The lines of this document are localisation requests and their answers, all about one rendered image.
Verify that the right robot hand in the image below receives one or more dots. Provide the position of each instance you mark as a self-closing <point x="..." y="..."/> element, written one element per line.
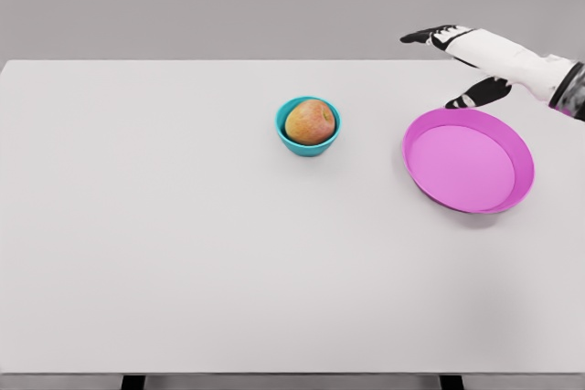
<point x="484" y="54"/>

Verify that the pink plate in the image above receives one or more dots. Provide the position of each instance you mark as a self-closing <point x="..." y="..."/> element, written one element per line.
<point x="464" y="166"/>

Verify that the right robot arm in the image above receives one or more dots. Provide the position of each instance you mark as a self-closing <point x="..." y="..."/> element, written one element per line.
<point x="553" y="81"/>

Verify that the blue bowl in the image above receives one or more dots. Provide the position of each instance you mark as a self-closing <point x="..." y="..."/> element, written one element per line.
<point x="307" y="148"/>

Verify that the red yellow apple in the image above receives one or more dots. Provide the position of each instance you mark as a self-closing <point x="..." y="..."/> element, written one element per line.
<point x="310" y="121"/>

